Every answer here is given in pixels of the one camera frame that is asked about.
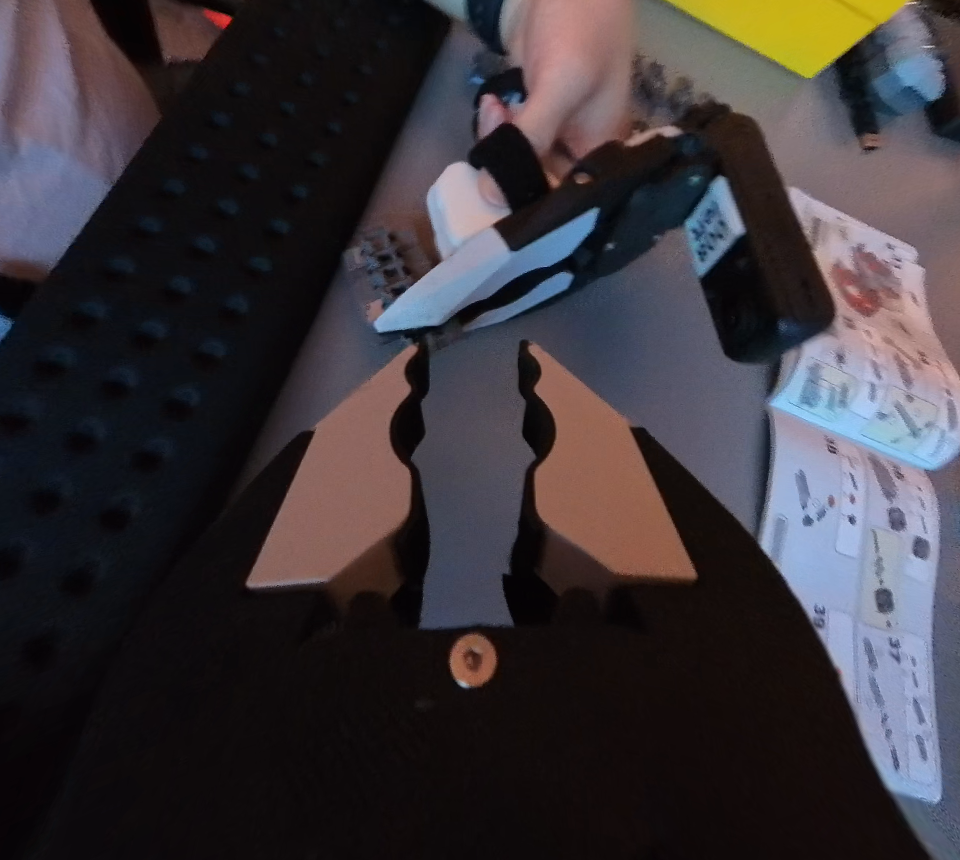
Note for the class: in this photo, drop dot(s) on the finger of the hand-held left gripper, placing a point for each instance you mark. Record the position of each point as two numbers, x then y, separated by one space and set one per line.
532 298
465 283

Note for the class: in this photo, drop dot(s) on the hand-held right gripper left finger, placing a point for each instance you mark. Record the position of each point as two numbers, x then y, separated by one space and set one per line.
337 500

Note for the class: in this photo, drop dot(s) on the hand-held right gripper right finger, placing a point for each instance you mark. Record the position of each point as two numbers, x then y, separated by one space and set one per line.
615 500

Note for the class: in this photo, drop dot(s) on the row of grey track links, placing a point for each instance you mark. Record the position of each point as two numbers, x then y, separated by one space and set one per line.
675 88

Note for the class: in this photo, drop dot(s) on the grey desk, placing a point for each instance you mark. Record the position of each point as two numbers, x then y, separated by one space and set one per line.
637 388

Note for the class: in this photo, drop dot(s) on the person's left hand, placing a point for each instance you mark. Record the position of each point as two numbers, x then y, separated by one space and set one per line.
577 35

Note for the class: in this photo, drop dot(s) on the open instruction booklet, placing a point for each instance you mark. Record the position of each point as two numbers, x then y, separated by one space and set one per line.
885 538

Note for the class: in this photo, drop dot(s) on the blue grey toy controller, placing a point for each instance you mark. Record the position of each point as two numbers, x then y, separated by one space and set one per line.
900 73

